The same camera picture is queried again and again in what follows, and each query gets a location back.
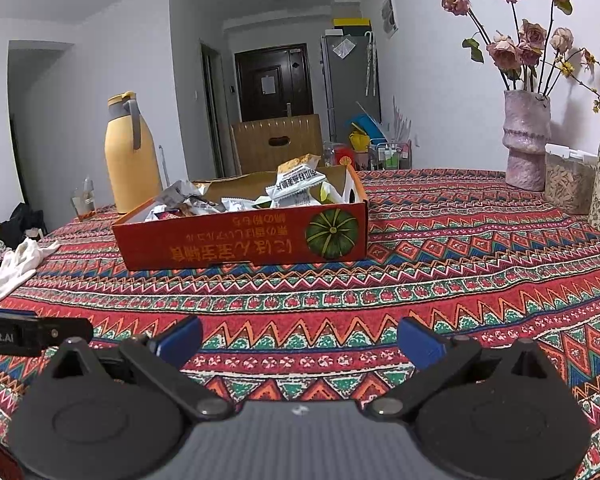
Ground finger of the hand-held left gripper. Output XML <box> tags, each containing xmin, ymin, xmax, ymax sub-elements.
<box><xmin>36</xmin><ymin>317</ymin><xmax>95</xmax><ymax>350</ymax></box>

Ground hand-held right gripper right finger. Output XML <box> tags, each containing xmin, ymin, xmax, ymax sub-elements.
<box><xmin>369</xmin><ymin>315</ymin><xmax>552</xmax><ymax>424</ymax></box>

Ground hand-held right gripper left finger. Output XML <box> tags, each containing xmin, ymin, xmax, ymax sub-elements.
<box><xmin>51</xmin><ymin>315</ymin><xmax>235</xmax><ymax>424</ymax></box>

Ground orange cardboard box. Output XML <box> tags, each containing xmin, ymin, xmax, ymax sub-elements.
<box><xmin>112</xmin><ymin>164</ymin><xmax>370</xmax><ymax>272</ymax></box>

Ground pile of snack packets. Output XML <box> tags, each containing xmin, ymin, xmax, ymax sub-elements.
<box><xmin>144</xmin><ymin>152</ymin><xmax>350</xmax><ymax>222</ymax></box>

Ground white cotton glove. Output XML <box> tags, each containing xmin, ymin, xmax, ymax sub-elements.
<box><xmin>0</xmin><ymin>237</ymin><xmax>62</xmax><ymax>307</ymax></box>

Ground red patterned tablecloth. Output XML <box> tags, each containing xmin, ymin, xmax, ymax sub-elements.
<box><xmin>0</xmin><ymin>167</ymin><xmax>600</xmax><ymax>480</ymax></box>

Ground drinking glass with straw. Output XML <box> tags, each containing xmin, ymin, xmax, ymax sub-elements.
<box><xmin>71</xmin><ymin>176</ymin><xmax>98</xmax><ymax>222</ymax></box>

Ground yellow thermos jug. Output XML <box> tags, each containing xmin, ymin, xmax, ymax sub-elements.
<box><xmin>104</xmin><ymin>91</ymin><xmax>163</xmax><ymax>215</ymax></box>

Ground clear jar of seeds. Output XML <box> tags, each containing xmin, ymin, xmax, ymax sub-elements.
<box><xmin>544</xmin><ymin>143</ymin><xmax>599</xmax><ymax>216</ymax></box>

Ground wooden chair back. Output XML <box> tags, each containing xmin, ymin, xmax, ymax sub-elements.
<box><xmin>229</xmin><ymin>113</ymin><xmax>327</xmax><ymax>178</ymax></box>

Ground blue plastic bin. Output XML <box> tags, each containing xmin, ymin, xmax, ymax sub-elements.
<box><xmin>348</xmin><ymin>114</ymin><xmax>386</xmax><ymax>149</ymax></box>

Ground pink ceramic vase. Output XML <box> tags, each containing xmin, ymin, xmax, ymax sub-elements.
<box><xmin>503</xmin><ymin>89</ymin><xmax>552</xmax><ymax>192</ymax></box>

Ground grey refrigerator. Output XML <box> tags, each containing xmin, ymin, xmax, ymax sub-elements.
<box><xmin>321</xmin><ymin>33</ymin><xmax>382</xmax><ymax>144</ymax></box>

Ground dark entrance door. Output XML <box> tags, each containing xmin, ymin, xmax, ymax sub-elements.
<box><xmin>233</xmin><ymin>44</ymin><xmax>315</xmax><ymax>122</ymax></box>

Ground white folded umbrella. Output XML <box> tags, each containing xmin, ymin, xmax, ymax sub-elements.
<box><xmin>363</xmin><ymin>31</ymin><xmax>379</xmax><ymax>97</ymax></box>

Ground dried pink roses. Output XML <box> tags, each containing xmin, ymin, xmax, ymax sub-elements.
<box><xmin>433</xmin><ymin>0</ymin><xmax>597</xmax><ymax>96</ymax></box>

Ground white wall panel box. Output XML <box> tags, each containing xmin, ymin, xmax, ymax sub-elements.
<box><xmin>379</xmin><ymin>0</ymin><xmax>399</xmax><ymax>39</ymax></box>

